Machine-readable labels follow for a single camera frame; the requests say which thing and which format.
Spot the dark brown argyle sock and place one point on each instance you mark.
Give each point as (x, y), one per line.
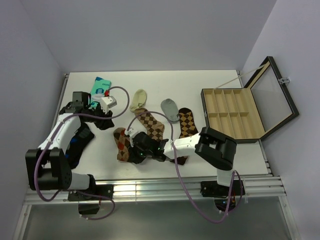
(187, 123)

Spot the black blue sock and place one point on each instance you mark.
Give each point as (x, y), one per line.
(83, 136)

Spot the teal patterned sock pair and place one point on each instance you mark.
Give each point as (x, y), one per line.
(98, 90)

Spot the grey ankle sock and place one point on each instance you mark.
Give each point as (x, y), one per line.
(170, 110)

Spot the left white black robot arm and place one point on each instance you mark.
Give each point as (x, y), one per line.
(49, 167)

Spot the brown tan argyle sock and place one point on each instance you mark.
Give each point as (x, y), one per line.
(154, 128)

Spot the cream ankle sock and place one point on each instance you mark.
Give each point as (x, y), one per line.
(139, 100)

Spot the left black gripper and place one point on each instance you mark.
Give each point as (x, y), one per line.
(104, 124)

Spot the metal wall latch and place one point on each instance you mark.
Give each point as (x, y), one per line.
(284, 81)

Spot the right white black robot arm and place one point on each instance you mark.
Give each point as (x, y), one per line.
(215, 147)

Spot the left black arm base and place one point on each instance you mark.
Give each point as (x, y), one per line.
(89, 204)

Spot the black compartment storage box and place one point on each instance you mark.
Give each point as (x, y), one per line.
(254, 112)

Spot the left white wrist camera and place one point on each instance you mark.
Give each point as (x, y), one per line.
(107, 102)

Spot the orange green argyle sock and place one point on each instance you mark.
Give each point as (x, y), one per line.
(122, 141)

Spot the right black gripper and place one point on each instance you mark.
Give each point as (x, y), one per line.
(134, 157)

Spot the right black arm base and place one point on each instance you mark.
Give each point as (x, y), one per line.
(211, 189)

